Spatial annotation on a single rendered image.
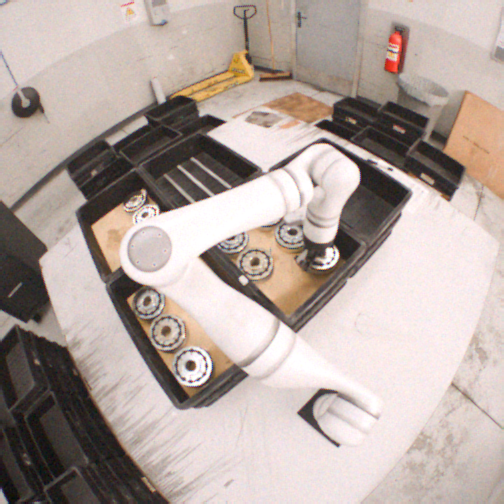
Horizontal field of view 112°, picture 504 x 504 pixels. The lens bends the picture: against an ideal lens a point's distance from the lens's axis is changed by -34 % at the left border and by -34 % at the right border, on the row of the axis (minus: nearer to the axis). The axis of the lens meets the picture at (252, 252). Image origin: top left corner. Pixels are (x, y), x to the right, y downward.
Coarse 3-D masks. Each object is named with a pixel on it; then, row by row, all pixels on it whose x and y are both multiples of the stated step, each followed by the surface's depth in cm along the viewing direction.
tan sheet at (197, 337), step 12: (132, 300) 71; (168, 300) 70; (168, 312) 68; (180, 312) 68; (144, 324) 66; (192, 324) 66; (192, 336) 64; (204, 336) 64; (156, 348) 63; (204, 348) 62; (216, 348) 62; (168, 360) 61; (216, 360) 60; (228, 360) 60; (216, 372) 59
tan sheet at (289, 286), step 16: (256, 240) 78; (272, 240) 78; (272, 256) 75; (288, 256) 74; (288, 272) 71; (304, 272) 71; (272, 288) 69; (288, 288) 69; (304, 288) 68; (288, 304) 66
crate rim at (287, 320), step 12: (252, 180) 78; (360, 240) 63; (216, 252) 65; (360, 252) 61; (228, 264) 63; (348, 264) 60; (240, 276) 61; (336, 276) 59; (252, 288) 59; (324, 288) 57; (264, 300) 57; (312, 300) 56; (276, 312) 55; (300, 312) 55; (288, 324) 56
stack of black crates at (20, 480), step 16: (0, 432) 64; (16, 432) 70; (0, 448) 63; (16, 448) 62; (32, 448) 72; (0, 464) 55; (16, 464) 53; (32, 464) 62; (0, 480) 46; (16, 480) 54; (32, 480) 54; (48, 480) 63; (16, 496) 47; (32, 496) 49
